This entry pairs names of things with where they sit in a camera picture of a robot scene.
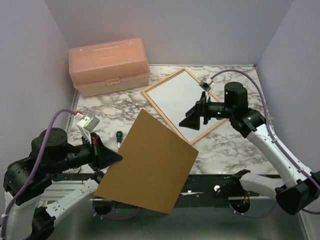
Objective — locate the pink translucent plastic box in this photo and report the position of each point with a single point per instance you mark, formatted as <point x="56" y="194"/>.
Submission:
<point x="109" y="67"/>

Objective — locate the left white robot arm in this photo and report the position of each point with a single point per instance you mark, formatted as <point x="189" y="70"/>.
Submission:
<point x="27" y="179"/>

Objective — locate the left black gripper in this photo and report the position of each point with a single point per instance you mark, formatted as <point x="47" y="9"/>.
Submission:
<point x="102" y="156"/>

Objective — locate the light wooden picture frame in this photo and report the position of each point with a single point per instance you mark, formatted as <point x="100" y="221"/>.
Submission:
<point x="165" y="117"/>

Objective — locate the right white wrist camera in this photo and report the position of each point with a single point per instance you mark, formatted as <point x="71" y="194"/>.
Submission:
<point x="207" y="85"/>

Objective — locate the plant photo with backing board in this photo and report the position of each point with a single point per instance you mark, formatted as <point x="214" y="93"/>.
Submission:
<point x="180" y="100"/>

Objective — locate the green handled screwdriver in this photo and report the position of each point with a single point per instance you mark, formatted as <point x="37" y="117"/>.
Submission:
<point x="119" y="138"/>

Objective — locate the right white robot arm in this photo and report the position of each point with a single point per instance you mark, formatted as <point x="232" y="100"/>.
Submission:
<point x="298" y="185"/>

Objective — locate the brown backing board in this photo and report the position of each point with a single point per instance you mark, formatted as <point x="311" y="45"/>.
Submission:
<point x="155" y="166"/>

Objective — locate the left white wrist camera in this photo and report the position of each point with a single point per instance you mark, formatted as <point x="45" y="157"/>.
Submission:
<point x="86" y="124"/>

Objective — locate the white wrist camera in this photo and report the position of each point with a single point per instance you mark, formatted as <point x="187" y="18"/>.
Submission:
<point x="86" y="124"/>
<point x="207" y="85"/>

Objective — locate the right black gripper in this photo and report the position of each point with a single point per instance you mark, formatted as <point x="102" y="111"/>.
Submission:
<point x="192" y="119"/>

